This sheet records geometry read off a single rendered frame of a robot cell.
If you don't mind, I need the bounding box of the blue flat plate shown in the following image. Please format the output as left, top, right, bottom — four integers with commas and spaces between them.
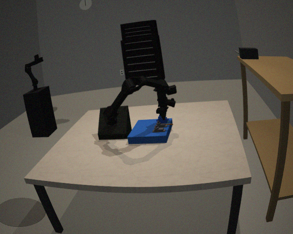
127, 118, 172, 144

